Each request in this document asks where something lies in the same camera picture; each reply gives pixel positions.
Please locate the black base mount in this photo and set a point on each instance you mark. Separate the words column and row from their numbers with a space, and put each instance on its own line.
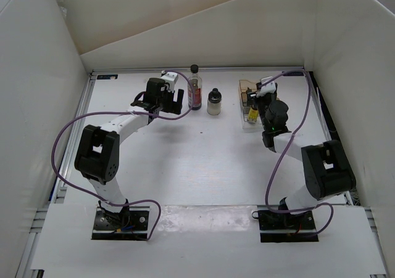
column 131, row 226
column 285, row 228

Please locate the tall dark sauce bottle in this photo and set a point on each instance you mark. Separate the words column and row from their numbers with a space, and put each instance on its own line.
column 195, row 90

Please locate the small yellow label bottle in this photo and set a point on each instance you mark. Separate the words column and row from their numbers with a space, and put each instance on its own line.
column 253, row 114

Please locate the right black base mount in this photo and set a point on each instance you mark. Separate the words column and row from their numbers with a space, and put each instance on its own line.
column 285, row 228

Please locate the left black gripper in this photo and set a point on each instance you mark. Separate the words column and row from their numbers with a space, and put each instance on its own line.
column 174, row 107

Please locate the white powder shaker jar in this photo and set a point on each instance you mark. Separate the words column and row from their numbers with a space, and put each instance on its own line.
column 214, row 102

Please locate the blue table sticker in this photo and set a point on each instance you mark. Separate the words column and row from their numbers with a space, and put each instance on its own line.
column 294, row 73
column 107, row 77

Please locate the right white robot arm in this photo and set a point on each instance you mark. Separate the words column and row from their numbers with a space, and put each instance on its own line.
column 327, row 171

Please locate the clear tiered organizer rack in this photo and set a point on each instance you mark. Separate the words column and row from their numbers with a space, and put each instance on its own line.
column 247, row 127

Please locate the left blue table sticker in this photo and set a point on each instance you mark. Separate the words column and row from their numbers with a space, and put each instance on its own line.
column 107, row 77

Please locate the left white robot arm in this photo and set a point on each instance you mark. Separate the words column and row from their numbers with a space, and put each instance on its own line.
column 98, row 153

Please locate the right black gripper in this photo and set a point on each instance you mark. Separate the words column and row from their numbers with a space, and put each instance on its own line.
column 250, row 97

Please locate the right blue table sticker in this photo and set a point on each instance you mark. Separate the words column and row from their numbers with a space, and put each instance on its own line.
column 294, row 73

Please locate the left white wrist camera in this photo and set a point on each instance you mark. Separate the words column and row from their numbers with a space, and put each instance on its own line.
column 169, row 77

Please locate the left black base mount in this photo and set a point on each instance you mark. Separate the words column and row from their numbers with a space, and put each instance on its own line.
column 131, row 226

